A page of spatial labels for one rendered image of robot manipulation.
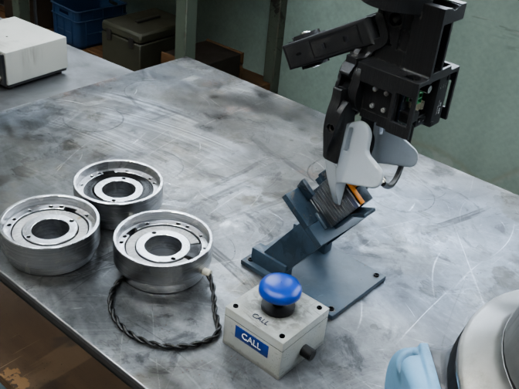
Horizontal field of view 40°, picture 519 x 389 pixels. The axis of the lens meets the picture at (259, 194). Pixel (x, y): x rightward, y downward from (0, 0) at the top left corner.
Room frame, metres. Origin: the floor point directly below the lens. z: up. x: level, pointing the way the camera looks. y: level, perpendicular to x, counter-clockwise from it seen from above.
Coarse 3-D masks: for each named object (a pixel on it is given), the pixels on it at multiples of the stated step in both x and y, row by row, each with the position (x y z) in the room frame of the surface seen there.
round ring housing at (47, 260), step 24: (0, 216) 0.62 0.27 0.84; (24, 216) 0.64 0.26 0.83; (48, 216) 0.65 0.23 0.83; (96, 216) 0.64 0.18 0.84; (0, 240) 0.60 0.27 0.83; (48, 240) 0.60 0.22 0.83; (96, 240) 0.62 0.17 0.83; (24, 264) 0.57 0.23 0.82; (48, 264) 0.57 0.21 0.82; (72, 264) 0.58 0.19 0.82
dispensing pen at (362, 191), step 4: (384, 180) 0.59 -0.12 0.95; (348, 188) 0.61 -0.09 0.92; (356, 188) 0.61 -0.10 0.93; (360, 188) 0.61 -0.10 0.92; (364, 188) 0.62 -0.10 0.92; (352, 192) 0.61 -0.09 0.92; (360, 192) 0.61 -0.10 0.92; (364, 192) 0.61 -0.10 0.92; (368, 192) 0.62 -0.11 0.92; (364, 196) 0.61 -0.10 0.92; (368, 196) 0.61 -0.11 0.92; (364, 200) 0.60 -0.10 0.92; (368, 200) 0.61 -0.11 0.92; (364, 204) 0.61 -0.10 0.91; (316, 208) 0.63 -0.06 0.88; (320, 212) 0.63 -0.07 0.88
